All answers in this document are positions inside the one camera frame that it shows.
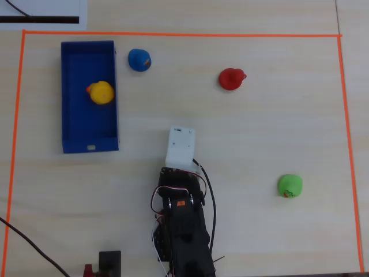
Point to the red rubber duck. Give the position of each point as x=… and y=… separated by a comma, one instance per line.
x=229, y=79

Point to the green rubber duck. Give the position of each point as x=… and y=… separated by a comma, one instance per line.
x=289, y=184

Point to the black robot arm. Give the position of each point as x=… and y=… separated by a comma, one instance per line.
x=187, y=236

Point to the blue plastic box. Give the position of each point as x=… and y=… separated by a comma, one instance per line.
x=78, y=127

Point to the white paper with black bar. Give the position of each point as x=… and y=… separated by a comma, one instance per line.
x=43, y=8

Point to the blue rubber duck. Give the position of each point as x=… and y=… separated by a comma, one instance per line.
x=137, y=59

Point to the white camera housing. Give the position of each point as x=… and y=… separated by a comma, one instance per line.
x=181, y=145

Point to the orange tape strip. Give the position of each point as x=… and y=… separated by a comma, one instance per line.
x=13, y=150
x=348, y=150
x=184, y=34

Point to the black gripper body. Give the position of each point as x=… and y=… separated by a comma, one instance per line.
x=169, y=175

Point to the yellow rubber duck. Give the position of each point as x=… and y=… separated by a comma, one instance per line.
x=101, y=93

